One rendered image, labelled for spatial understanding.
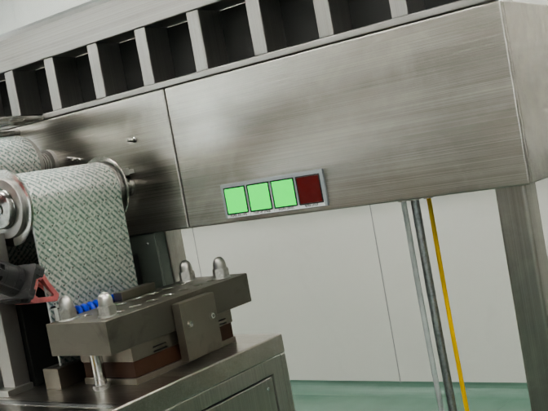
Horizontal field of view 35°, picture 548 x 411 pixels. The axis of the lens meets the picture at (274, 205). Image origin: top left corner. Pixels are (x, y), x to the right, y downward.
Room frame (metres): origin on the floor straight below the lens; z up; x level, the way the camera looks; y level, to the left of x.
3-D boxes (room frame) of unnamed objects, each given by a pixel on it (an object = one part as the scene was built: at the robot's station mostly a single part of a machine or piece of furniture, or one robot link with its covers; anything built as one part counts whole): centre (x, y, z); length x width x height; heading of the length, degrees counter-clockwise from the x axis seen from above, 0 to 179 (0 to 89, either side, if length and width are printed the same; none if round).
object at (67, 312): (1.59, 0.41, 1.05); 0.04 x 0.04 x 0.04
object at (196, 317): (1.65, 0.18, 0.96); 0.10 x 0.03 x 0.11; 143
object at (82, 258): (1.73, 0.38, 1.11); 0.23 x 0.01 x 0.18; 143
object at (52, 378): (1.74, 0.38, 0.92); 0.28 x 0.04 x 0.04; 143
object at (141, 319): (1.69, 0.26, 1.00); 0.40 x 0.16 x 0.06; 143
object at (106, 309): (1.54, 0.32, 1.05); 0.04 x 0.04 x 0.04
